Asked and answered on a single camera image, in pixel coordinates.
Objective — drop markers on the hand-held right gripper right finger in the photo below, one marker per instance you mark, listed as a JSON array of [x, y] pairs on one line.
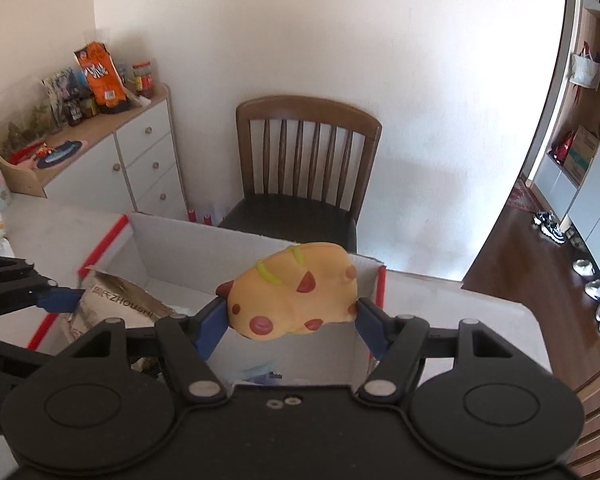
[[367, 325]]

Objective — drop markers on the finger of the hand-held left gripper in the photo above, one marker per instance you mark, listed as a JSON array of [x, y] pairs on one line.
[[15, 349], [60, 300]]

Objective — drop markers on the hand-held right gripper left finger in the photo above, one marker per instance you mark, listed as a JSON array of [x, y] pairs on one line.
[[212, 327]]

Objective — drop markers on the brown paper packet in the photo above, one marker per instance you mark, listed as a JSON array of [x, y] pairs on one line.
[[115, 305]]

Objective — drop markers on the white blue snack packet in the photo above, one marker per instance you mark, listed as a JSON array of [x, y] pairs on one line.
[[260, 374]]

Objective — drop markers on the red cardboard box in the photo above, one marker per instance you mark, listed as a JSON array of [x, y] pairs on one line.
[[180, 255]]

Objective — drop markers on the yellow spotted squishy toy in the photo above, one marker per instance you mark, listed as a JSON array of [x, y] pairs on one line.
[[290, 295]]

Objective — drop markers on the white marble desktop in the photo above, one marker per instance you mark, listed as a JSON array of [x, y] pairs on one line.
[[455, 320]]

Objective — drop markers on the red capped bottle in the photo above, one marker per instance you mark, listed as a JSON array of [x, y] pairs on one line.
[[208, 219], [192, 216]]

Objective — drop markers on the wooden chair black seat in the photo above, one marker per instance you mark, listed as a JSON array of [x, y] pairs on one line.
[[300, 210]]

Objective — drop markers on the blue oval mat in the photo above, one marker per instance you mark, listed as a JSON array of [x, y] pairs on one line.
[[60, 154]]

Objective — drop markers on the white wooden sideboard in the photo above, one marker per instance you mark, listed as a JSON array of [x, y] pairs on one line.
[[145, 160]]

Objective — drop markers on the clear glass terrarium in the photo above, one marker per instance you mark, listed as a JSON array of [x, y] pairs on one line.
[[10, 120]]

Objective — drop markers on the red patterned rug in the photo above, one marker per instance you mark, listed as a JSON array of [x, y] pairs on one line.
[[522, 195]]

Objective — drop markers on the black white sneaker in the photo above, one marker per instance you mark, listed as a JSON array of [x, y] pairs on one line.
[[542, 219], [556, 233]]

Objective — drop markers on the printed figure box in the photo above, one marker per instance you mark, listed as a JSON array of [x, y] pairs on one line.
[[62, 91]]

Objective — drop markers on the white shoe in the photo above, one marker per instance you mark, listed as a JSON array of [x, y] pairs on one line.
[[582, 266], [594, 287]]

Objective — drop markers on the orange snack bag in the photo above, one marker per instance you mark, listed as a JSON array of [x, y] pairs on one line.
[[102, 77]]

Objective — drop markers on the colourful stacked jars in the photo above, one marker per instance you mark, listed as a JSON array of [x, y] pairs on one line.
[[142, 79]]

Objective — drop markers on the red bag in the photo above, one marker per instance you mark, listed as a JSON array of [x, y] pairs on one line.
[[562, 147]]

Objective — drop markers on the cardboard carton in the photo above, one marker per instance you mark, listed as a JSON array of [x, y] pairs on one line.
[[580, 155]]

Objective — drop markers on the white tote bag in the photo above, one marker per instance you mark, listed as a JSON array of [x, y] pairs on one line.
[[585, 70]]

